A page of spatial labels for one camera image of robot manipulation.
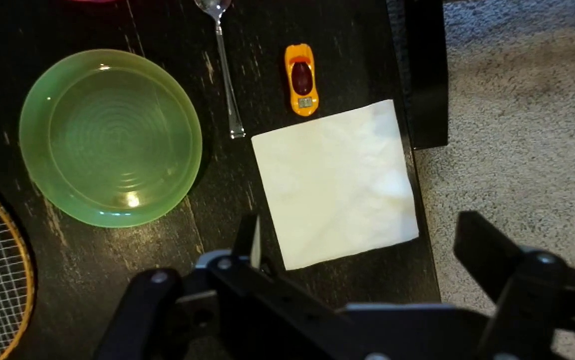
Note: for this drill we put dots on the orange toy car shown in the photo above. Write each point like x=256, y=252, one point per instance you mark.
x=300, y=70

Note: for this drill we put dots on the black coffee table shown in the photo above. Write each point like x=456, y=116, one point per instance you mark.
x=364, y=52

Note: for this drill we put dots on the metal spoon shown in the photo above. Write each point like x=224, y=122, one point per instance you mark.
x=216, y=9

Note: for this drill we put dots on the white paper napkin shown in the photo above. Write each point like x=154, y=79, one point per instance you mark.
x=338, y=184

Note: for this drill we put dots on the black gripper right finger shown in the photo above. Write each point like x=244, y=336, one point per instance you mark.
x=534, y=291

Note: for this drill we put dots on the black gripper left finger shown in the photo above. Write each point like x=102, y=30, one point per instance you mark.
x=224, y=296

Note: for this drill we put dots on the green plastic plate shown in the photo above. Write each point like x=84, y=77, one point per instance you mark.
x=110, y=138

